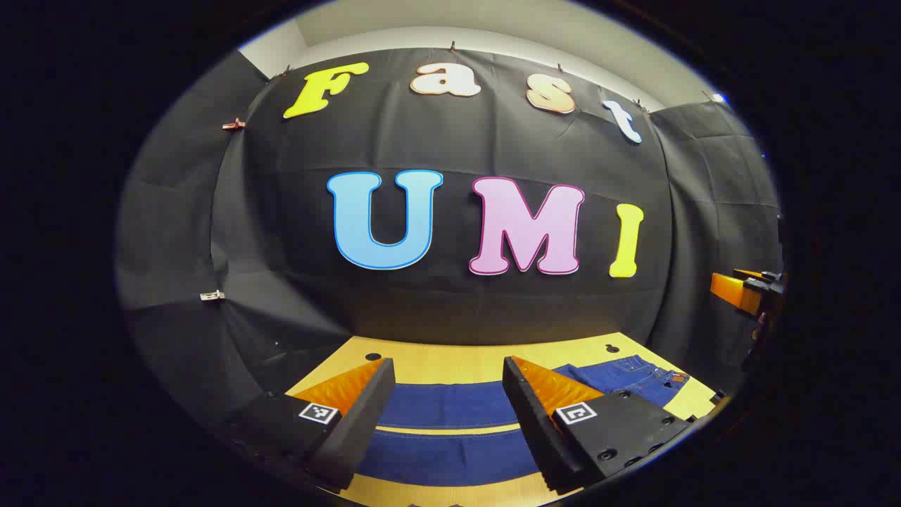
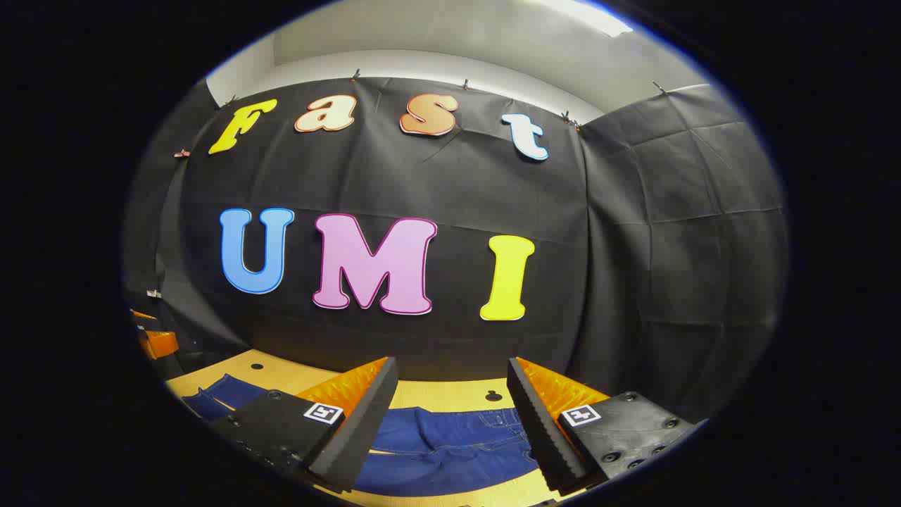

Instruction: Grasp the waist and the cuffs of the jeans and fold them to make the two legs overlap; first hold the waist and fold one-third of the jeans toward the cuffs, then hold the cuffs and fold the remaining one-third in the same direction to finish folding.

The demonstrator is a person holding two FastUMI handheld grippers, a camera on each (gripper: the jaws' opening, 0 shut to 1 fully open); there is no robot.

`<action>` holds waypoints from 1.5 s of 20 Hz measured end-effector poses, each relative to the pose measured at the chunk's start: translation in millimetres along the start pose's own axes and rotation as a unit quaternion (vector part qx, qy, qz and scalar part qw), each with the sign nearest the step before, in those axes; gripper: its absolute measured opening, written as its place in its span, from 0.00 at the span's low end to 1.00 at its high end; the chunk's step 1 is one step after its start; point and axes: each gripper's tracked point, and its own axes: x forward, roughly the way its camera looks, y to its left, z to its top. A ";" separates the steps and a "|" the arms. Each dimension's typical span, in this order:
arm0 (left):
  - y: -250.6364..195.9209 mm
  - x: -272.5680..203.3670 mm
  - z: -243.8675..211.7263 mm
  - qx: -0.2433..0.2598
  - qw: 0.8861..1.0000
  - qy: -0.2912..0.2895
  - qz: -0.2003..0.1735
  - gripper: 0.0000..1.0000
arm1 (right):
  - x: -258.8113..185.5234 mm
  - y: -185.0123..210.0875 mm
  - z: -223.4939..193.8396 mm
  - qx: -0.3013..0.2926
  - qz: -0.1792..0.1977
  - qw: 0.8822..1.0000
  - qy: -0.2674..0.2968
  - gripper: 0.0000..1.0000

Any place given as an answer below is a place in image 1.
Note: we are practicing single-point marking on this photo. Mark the black backdrop cloth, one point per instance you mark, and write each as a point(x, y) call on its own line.
point(450, 303)

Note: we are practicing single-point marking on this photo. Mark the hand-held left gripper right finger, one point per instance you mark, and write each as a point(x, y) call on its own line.
point(535, 422)

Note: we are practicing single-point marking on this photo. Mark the white cloth clip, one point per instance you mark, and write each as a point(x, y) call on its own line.
point(211, 295)

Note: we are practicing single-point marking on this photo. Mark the blue denim jeans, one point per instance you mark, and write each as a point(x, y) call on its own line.
point(450, 405)

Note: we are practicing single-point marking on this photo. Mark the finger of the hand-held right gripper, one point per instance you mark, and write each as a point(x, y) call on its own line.
point(735, 290)

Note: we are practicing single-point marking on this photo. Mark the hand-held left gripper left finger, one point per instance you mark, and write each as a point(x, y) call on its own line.
point(366, 422)

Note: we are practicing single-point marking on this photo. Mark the red cloth clip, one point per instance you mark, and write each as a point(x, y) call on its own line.
point(234, 124)

